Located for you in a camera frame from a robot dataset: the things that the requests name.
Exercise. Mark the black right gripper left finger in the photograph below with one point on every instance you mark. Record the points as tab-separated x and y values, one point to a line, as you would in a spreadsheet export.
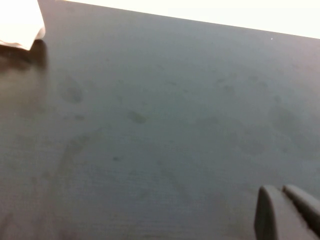
275	220

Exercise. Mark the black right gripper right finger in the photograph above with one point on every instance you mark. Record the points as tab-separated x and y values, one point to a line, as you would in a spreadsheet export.
307	207

